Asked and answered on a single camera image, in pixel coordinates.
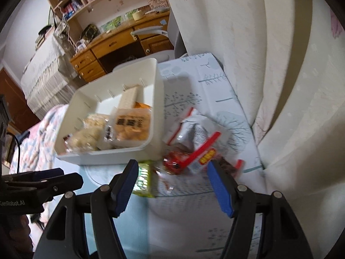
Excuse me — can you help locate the red black sesame snack packet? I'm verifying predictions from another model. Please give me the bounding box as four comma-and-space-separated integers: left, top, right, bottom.
163, 132, 245, 177

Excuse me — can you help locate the pale rice cracker pack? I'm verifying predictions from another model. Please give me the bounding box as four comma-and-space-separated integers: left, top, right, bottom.
64, 126, 103, 153
82, 114, 109, 129

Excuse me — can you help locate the white plastic organizer bin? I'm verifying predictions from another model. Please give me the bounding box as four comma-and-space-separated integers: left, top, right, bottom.
54, 58, 164, 166

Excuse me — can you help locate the clear fried noodle snack pack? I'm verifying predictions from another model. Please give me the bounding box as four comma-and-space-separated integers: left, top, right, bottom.
99, 108, 151, 150

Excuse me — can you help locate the beige wafer packet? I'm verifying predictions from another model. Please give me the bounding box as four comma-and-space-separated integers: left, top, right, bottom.
118, 85, 140, 109

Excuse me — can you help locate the orange oat bar packet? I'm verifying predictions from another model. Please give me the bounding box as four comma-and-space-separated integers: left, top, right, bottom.
134, 102, 151, 109

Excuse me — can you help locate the floral blanket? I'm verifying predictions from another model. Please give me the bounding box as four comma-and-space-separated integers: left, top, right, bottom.
9, 105, 68, 174

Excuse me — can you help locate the tree pattern tablecloth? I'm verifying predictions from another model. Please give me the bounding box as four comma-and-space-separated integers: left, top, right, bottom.
54, 53, 266, 258

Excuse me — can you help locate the silver snack bag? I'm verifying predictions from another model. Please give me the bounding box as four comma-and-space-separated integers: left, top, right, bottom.
163, 107, 231, 153

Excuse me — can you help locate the green snack packet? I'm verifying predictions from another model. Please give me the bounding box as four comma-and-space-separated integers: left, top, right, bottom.
133, 160, 155, 198

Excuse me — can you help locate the wooden desk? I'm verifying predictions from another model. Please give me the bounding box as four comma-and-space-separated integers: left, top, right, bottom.
70, 11, 170, 82

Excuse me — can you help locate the cream floral curtain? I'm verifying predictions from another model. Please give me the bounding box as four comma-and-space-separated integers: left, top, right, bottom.
168, 0, 344, 258

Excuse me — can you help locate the grey office chair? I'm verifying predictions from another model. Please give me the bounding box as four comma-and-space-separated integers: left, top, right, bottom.
112, 11, 187, 72

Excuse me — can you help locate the black cable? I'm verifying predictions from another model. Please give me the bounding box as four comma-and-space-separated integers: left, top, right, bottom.
6, 131, 22, 174

